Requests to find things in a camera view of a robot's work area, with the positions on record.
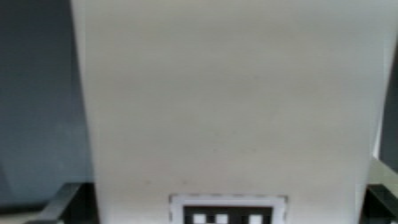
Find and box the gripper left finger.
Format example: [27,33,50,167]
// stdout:
[25,183,98,224]

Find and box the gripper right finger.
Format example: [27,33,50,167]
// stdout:
[361,184,398,224]

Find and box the white cabinet top block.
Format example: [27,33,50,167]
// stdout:
[71,0,398,224]

